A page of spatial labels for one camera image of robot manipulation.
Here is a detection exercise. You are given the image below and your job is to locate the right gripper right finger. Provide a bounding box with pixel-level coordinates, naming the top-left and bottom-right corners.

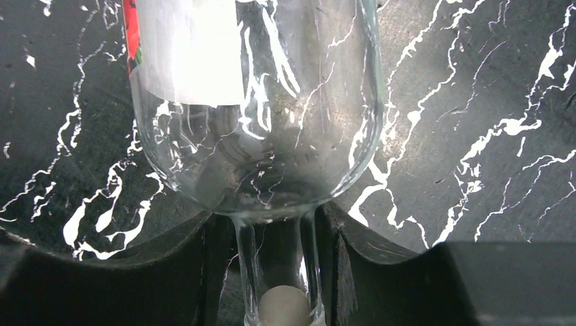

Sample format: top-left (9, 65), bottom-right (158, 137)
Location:
top-left (315, 203), bottom-right (575, 325)

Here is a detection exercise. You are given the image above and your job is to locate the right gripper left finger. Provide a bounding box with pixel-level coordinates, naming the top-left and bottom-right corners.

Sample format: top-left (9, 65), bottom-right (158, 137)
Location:
top-left (1, 214), bottom-right (233, 325)

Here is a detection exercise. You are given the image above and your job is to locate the round clear glass bottle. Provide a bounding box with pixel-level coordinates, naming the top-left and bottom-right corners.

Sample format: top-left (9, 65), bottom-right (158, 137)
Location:
top-left (122, 0), bottom-right (383, 325)

